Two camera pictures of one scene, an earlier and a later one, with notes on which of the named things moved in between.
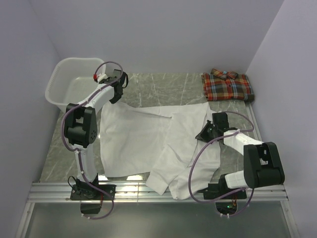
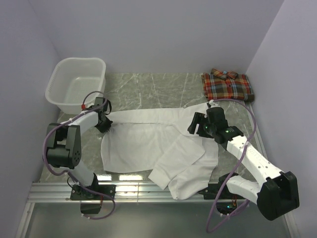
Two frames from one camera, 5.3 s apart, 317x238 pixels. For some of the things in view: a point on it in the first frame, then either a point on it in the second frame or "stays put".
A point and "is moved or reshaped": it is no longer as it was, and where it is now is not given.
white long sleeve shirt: x=169 y=144 is moved or reshaped
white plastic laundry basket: x=71 y=80 stays put
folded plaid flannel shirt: x=223 y=85 stays put
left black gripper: x=115 y=100 to x=106 y=127
